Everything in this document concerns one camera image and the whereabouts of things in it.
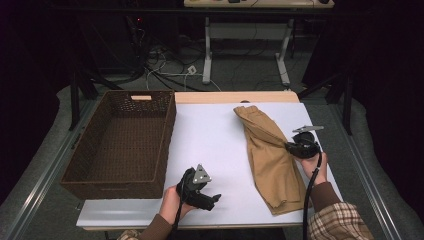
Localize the black metal stand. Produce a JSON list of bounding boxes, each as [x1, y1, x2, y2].
[[68, 63, 123, 132], [297, 71, 354, 136]]

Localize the person's left hand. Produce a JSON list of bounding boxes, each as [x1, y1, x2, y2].
[[159, 184, 198, 226]]

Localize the black floor cable bundle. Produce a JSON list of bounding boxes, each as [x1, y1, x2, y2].
[[124, 14, 221, 93]]

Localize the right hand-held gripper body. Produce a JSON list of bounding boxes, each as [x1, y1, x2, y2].
[[292, 125, 324, 159]]

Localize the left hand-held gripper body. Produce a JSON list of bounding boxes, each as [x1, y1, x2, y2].
[[175, 163, 213, 208]]

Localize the white-legged desk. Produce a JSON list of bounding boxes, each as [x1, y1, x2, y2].
[[183, 0, 335, 86]]

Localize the brown woven basket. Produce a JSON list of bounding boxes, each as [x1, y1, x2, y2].
[[59, 89, 178, 201]]

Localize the hand-held gripper black cable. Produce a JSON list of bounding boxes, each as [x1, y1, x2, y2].
[[302, 151, 324, 240], [171, 173, 188, 240]]

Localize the aluminium rail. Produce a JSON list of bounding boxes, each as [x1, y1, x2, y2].
[[0, 99, 98, 240], [328, 103, 406, 240]]

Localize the white floor cable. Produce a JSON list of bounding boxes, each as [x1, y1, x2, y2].
[[145, 53, 223, 93]]

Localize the black horizontal bar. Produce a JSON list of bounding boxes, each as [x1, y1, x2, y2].
[[49, 8, 371, 18]]

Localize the right hand-held gripper black cable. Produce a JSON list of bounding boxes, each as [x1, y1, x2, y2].
[[302, 151, 324, 240]]

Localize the person's right hand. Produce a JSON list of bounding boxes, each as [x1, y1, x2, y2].
[[296, 152, 329, 187]]

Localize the tan pants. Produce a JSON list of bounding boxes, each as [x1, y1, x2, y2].
[[233, 105, 308, 216]]

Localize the left hand-held gripper black cable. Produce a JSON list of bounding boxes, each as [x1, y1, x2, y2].
[[171, 173, 188, 240]]

